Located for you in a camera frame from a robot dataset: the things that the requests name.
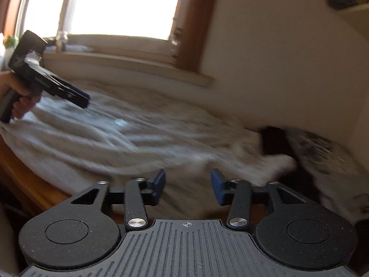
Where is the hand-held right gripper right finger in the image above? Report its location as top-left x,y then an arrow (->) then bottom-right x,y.
210,169 -> 306,231

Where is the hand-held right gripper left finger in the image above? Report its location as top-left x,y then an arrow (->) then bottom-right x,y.
71,169 -> 167,231

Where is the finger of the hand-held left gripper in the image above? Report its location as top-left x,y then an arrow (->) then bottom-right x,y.
55,88 -> 89,109
68,84 -> 90,100

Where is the white grey patterned garment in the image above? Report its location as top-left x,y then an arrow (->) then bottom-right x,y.
0,85 -> 297,218

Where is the person's left hand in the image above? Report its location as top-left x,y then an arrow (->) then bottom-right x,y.
0,71 -> 41,120

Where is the beige window sill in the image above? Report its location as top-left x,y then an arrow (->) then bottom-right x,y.
42,52 -> 216,89

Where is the black folded garment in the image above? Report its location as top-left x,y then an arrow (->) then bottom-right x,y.
259,125 -> 320,205

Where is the bright window pane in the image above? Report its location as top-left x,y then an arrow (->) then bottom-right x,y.
17,0 -> 185,41

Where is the grey printed t-shirt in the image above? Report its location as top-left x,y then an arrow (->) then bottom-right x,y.
284,127 -> 369,226

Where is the wooden window frame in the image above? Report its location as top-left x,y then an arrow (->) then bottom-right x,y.
172,0 -> 223,72

